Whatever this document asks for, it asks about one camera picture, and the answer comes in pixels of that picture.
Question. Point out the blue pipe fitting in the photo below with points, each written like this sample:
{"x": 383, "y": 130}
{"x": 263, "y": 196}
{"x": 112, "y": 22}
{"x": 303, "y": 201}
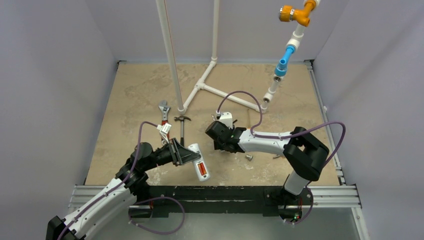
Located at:
{"x": 282, "y": 66}

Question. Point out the orange pipe valve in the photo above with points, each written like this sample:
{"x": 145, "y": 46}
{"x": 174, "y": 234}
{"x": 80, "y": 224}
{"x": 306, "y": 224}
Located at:
{"x": 288, "y": 13}

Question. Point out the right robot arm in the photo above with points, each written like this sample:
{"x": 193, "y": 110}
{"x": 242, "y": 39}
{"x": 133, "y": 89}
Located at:
{"x": 306, "y": 154}

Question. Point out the silver metal fitting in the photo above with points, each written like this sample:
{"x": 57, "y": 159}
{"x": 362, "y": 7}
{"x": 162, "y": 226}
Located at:
{"x": 249, "y": 157}

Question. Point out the white remote control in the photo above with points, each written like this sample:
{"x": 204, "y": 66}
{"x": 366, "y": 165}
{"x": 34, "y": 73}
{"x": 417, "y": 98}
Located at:
{"x": 195, "y": 148}

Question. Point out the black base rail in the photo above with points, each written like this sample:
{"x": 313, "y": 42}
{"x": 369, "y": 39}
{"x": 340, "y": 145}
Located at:
{"x": 268, "y": 201}

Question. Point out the red battery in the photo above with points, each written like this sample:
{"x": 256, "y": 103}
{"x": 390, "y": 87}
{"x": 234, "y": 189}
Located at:
{"x": 202, "y": 169}

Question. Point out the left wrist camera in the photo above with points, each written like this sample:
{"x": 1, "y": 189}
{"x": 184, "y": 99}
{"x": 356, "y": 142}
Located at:
{"x": 164, "y": 129}

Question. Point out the black handled hammer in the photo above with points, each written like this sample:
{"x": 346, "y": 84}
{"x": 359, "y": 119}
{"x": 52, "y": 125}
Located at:
{"x": 182, "y": 119}

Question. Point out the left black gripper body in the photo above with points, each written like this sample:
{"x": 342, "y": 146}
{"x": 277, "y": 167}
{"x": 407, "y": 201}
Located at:
{"x": 162, "y": 156}

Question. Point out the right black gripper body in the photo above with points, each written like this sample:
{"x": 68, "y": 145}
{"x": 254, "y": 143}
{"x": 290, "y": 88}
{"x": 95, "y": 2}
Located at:
{"x": 214, "y": 135}

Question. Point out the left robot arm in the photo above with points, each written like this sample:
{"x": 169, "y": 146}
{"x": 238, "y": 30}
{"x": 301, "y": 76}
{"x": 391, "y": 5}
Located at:
{"x": 129, "y": 187}

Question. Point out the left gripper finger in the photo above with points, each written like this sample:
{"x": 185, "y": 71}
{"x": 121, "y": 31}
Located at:
{"x": 174, "y": 152}
{"x": 185, "y": 154}

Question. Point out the red adjustable wrench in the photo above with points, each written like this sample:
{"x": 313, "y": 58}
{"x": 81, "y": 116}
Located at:
{"x": 164, "y": 108}

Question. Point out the orange handled pliers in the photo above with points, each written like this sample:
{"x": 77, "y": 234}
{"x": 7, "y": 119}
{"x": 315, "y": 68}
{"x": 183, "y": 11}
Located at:
{"x": 277, "y": 156}

